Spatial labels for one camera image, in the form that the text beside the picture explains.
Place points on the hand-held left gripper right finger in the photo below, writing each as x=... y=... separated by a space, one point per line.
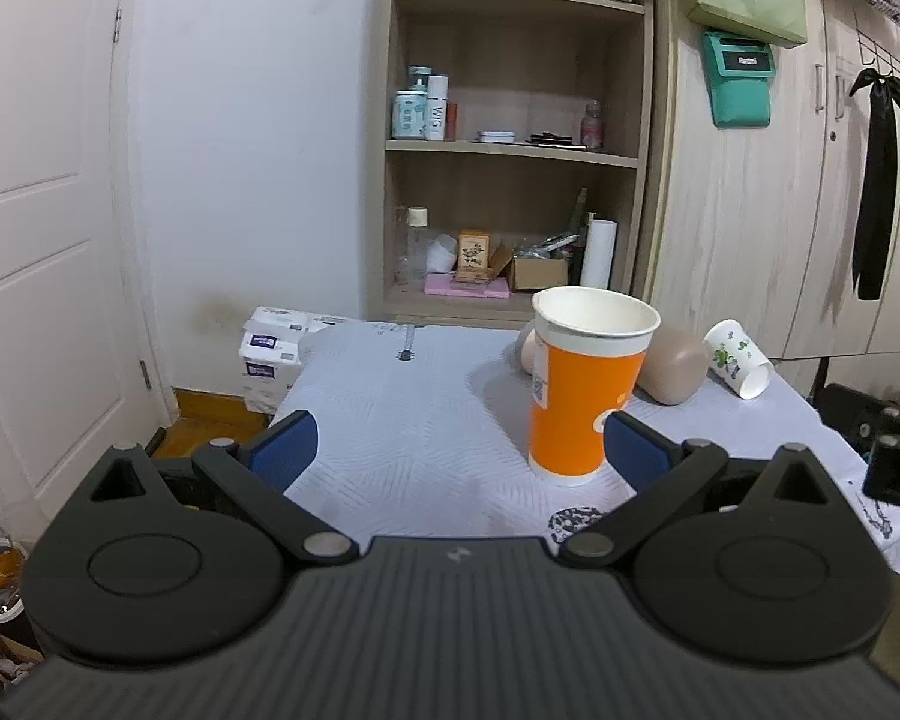
x=634 y=451

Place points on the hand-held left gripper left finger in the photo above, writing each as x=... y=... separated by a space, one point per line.
x=289 y=446

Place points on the orange paper cup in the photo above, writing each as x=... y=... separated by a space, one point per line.
x=577 y=397

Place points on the beige plastic cup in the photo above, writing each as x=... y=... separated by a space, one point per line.
x=527 y=346
x=673 y=364

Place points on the white floral paper cup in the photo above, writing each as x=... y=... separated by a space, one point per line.
x=736 y=358

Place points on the white small cup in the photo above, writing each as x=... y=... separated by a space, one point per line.
x=443 y=253

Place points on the white purple tissue pack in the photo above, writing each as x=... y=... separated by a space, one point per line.
x=270 y=352

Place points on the white patterned tablecloth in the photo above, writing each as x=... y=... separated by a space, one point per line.
x=412 y=420

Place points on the white paper roll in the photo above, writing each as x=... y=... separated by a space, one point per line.
x=598 y=253

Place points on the open cardboard box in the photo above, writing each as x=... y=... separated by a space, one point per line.
x=534 y=271

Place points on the clear bottle cream cap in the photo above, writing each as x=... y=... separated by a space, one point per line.
x=415 y=251

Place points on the pink flat box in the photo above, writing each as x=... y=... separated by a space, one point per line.
x=466 y=287

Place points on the yellow floral box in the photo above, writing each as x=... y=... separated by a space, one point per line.
x=474 y=251

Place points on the light wooden wardrobe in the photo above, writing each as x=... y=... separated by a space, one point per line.
x=765 y=225

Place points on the black ribbon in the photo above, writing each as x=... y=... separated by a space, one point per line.
x=874 y=187

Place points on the wooden bookshelf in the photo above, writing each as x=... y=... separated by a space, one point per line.
x=517 y=187

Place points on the white door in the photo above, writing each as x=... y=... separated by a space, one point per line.
x=45 y=240

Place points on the black small items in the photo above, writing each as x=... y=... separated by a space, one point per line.
x=551 y=139

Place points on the pink small bottle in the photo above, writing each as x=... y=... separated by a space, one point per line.
x=592 y=127

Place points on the flat white tin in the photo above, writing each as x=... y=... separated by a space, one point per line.
x=496 y=136

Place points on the teal white pump bottle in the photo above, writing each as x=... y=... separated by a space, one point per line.
x=411 y=109

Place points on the small orange box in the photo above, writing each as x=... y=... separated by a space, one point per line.
x=451 y=121

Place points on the teal wall device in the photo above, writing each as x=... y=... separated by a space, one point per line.
x=739 y=82

